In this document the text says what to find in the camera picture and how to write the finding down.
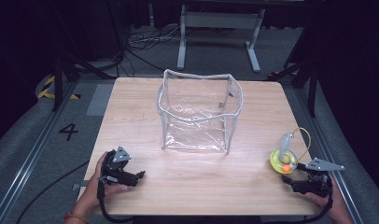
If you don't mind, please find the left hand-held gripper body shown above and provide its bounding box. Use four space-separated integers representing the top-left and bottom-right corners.
101 146 139 186

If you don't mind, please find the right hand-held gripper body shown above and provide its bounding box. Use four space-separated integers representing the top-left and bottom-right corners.
298 157 346 198

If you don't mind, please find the yellow-green ring ball toy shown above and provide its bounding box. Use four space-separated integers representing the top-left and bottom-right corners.
269 126 313 175

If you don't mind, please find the clear plastic bag white trim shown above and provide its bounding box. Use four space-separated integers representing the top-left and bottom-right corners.
155 68 245 155

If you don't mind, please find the person's right hand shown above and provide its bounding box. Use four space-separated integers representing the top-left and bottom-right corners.
303 181 348 217

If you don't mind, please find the person's left hand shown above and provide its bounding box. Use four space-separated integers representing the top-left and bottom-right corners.
76 150 130 216

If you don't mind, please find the black tripod stand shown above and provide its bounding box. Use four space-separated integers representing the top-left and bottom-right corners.
49 51 118 113
266 58 320 119

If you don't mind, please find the right hand-held gripper black cable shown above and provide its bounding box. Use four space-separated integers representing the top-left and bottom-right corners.
261 183 335 224

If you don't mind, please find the hand-held gripper black cable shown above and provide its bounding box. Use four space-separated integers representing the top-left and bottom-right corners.
96 175 136 224
261 183 335 224

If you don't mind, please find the metal floor rail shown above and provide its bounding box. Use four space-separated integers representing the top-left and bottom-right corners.
293 86 363 224
0 79 79 224

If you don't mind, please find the left hand-held gripper black cable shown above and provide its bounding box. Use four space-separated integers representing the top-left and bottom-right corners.
96 175 136 224

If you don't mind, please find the orange bracelet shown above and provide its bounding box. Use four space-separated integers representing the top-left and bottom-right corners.
63 211 90 224

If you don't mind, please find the black floor cable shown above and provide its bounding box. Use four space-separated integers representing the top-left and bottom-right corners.
15 159 91 224

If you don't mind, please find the bundle of floor cables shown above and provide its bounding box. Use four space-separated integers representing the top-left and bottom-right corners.
124 23 183 78

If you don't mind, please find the grey metal table frame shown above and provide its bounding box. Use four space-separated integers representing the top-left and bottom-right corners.
175 4 267 75

